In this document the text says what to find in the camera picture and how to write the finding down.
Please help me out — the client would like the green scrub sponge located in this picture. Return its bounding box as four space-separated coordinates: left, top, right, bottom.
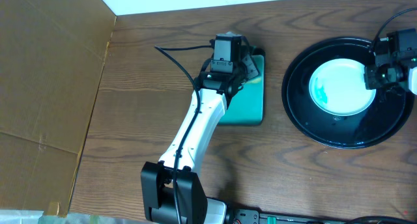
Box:
246 76 263 84

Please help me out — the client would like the green plate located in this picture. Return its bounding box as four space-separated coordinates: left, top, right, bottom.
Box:
308 59 376 116

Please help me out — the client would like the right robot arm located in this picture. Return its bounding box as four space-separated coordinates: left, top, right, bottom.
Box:
364 29 416 94

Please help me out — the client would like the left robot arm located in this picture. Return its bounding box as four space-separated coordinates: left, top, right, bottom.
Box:
141 32 265 224

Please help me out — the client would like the black rectangular soap tray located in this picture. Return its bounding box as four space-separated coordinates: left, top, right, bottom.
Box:
218 48 265 126

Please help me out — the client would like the black round tray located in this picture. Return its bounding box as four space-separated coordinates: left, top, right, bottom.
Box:
282 37 414 149

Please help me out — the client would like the cardboard panel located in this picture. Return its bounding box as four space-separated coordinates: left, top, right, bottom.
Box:
1 0 116 216

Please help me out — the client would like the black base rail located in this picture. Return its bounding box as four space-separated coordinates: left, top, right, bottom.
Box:
224 209 416 224

